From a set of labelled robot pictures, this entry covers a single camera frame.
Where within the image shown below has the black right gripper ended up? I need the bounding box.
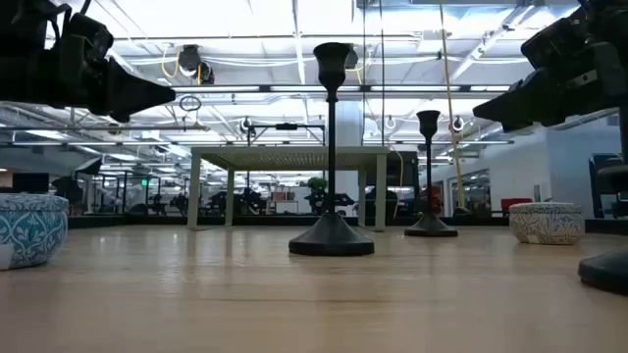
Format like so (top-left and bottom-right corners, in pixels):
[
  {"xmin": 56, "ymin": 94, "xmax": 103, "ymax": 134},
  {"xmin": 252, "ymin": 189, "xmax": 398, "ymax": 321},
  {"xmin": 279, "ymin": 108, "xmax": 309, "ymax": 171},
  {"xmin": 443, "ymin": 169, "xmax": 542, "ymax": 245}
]
[{"xmin": 472, "ymin": 40, "xmax": 628, "ymax": 133}]

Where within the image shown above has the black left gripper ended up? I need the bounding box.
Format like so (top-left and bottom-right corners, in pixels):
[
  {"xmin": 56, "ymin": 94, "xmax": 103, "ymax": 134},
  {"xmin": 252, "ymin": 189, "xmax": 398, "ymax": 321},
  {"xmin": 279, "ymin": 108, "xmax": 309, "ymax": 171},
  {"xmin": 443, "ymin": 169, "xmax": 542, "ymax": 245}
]
[{"xmin": 0, "ymin": 47, "xmax": 178, "ymax": 125}]

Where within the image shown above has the white purple patterned round tin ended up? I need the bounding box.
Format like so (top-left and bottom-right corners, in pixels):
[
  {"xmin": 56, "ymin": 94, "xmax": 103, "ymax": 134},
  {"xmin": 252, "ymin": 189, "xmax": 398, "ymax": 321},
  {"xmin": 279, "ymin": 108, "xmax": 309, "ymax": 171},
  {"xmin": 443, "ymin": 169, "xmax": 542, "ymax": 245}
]
[{"xmin": 508, "ymin": 201, "xmax": 586, "ymax": 246}]

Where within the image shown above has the black metal candlestick holder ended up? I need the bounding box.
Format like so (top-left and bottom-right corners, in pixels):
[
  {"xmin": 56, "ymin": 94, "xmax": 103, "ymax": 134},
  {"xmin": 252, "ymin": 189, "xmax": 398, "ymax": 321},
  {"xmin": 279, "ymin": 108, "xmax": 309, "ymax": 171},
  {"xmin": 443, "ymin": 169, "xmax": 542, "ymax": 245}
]
[
  {"xmin": 577, "ymin": 97, "xmax": 628, "ymax": 296},
  {"xmin": 403, "ymin": 109, "xmax": 459, "ymax": 239},
  {"xmin": 288, "ymin": 41, "xmax": 376, "ymax": 258}
]

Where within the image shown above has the blue floral patterned round tin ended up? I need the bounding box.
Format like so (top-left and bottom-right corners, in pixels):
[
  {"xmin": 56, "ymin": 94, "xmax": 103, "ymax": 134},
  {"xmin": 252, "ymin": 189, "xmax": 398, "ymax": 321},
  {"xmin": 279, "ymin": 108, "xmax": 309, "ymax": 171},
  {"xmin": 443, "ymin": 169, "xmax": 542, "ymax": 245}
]
[{"xmin": 0, "ymin": 192, "xmax": 70, "ymax": 272}]

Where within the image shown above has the red chair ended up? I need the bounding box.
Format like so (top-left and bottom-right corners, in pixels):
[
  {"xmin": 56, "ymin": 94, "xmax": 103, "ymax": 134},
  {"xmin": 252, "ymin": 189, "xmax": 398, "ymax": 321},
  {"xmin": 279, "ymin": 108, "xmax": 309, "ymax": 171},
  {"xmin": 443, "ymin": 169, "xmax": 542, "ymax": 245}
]
[{"xmin": 499, "ymin": 197, "xmax": 535, "ymax": 215}]

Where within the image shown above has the black office chair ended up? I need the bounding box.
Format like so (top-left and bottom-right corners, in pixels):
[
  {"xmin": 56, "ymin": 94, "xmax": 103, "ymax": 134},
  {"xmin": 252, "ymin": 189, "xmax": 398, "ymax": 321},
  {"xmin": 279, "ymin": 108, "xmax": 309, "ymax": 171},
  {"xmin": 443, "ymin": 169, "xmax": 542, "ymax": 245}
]
[{"xmin": 588, "ymin": 152, "xmax": 628, "ymax": 220}]

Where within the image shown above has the black monitor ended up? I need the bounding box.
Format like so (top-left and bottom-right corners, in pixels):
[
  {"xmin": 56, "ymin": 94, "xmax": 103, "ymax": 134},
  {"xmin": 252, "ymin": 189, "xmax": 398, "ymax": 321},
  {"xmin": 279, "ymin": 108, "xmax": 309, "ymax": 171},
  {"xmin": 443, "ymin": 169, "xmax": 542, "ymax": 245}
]
[{"xmin": 12, "ymin": 172, "xmax": 50, "ymax": 193}]

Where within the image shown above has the pale green perforated metal riser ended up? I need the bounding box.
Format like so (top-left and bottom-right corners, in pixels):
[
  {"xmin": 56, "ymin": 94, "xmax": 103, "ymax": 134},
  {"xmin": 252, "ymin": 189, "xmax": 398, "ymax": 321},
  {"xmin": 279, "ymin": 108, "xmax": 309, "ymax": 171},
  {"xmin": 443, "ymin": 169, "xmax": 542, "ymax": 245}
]
[{"xmin": 186, "ymin": 145, "xmax": 390, "ymax": 232}]

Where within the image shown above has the long yellow cable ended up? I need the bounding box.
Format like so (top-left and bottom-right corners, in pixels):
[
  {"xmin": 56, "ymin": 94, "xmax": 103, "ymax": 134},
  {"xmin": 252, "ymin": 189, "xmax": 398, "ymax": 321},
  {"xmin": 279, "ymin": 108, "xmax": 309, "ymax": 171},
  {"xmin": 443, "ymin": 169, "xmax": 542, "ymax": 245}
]
[{"xmin": 439, "ymin": 0, "xmax": 466, "ymax": 212}]

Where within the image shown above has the black ceiling cable reel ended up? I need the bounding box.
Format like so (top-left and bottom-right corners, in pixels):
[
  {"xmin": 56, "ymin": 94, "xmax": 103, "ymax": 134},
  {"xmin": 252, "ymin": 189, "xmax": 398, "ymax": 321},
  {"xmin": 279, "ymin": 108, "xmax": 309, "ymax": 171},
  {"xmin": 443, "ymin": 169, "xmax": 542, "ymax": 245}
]
[{"xmin": 177, "ymin": 44, "xmax": 216, "ymax": 85}]

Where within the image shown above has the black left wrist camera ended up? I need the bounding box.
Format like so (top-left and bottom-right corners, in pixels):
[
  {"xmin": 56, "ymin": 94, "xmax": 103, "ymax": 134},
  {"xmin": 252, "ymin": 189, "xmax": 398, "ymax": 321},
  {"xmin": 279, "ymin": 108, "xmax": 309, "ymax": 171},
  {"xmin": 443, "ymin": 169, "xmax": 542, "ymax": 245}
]
[{"xmin": 57, "ymin": 12, "xmax": 115, "ymax": 65}]

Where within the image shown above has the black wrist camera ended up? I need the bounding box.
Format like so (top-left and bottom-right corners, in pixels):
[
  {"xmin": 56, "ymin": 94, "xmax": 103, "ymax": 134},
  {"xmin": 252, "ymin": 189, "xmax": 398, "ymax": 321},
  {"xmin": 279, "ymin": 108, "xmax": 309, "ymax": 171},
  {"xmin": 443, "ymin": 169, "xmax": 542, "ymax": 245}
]
[
  {"xmin": 57, "ymin": 12, "xmax": 115, "ymax": 65},
  {"xmin": 519, "ymin": 7, "xmax": 595, "ymax": 70}
]

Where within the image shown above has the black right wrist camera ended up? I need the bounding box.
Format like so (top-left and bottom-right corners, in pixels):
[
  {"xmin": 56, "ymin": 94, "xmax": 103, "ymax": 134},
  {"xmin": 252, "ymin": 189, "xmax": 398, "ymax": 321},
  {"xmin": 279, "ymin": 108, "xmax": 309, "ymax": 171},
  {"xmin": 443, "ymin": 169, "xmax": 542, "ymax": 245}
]
[{"xmin": 519, "ymin": 7, "xmax": 595, "ymax": 70}]

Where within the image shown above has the black camera rig frame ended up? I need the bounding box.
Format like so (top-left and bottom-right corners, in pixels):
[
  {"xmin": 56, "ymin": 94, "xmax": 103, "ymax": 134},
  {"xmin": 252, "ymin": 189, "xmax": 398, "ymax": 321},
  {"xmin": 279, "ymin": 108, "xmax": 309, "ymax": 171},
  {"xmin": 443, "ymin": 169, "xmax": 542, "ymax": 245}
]
[{"xmin": 244, "ymin": 121, "xmax": 326, "ymax": 148}]

